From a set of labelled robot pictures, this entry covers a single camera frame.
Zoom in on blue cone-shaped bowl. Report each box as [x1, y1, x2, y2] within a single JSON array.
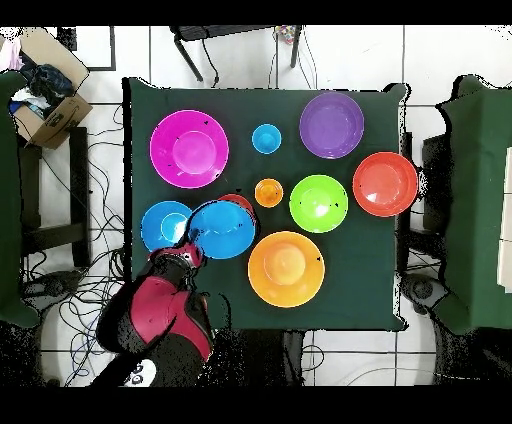
[[187, 199, 258, 261]]

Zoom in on large orange bowl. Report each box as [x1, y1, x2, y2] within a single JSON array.
[[247, 230, 326, 309]]

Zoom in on blue round bowl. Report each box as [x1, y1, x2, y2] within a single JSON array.
[[140, 199, 196, 254]]

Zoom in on small red bowl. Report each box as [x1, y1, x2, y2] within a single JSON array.
[[217, 193, 256, 218]]

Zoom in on orange cup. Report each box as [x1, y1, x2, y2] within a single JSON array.
[[254, 178, 284, 208]]

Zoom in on pink bowl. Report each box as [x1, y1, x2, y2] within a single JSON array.
[[149, 109, 230, 189]]

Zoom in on black bench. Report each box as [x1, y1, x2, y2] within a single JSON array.
[[17, 126, 92, 268]]

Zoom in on green bowl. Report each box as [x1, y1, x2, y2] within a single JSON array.
[[289, 174, 349, 234]]

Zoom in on blue cup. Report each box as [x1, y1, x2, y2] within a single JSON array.
[[251, 123, 282, 155]]

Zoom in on dark green table cloth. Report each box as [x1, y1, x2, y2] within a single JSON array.
[[122, 77, 408, 332]]

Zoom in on purple bowl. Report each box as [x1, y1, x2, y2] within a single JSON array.
[[299, 91, 365, 160]]

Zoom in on green covered side table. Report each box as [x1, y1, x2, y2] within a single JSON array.
[[0, 70, 42, 329], [432, 74, 512, 336]]

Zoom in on cardboard box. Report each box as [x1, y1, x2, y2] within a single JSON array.
[[10, 26, 94, 150]]

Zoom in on large red-orange bowl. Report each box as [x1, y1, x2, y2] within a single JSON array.
[[352, 151, 419, 218]]

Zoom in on dark clothes pile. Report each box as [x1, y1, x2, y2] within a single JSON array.
[[9, 51, 76, 118]]

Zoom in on black chair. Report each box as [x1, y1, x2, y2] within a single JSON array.
[[397, 131, 454, 277]]

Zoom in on tangle of floor cables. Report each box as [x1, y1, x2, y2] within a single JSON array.
[[17, 103, 126, 386]]

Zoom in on black pedestal foot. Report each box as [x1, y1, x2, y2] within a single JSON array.
[[20, 269, 84, 310], [400, 271, 450, 317]]

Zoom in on black metal frame table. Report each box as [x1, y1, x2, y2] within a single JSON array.
[[169, 25, 304, 84]]

